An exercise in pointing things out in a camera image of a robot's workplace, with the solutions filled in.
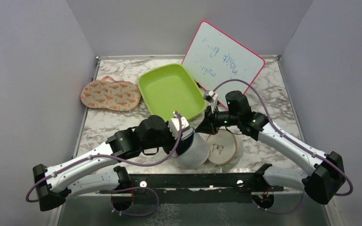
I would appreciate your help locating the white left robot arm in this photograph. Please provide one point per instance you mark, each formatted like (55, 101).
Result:
(53, 185)

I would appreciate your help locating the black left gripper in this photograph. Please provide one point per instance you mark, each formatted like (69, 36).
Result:
(173, 141)

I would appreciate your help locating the round beige glasses pouch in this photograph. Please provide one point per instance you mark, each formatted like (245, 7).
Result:
(225, 149)

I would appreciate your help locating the floral peach fabric pouch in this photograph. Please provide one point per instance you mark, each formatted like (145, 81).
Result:
(109, 94)

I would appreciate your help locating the green plastic tray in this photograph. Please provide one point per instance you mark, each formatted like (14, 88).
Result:
(171, 88)

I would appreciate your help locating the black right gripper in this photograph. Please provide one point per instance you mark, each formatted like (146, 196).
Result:
(209, 125)

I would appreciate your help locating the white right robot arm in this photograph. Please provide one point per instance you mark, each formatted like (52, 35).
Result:
(321, 174)

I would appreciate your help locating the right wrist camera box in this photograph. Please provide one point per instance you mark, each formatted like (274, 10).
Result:
(212, 98)

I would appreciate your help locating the pink framed whiteboard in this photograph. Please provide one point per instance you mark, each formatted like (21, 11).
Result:
(215, 59)

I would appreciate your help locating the black front mounting rail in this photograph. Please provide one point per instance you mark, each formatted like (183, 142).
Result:
(192, 188)

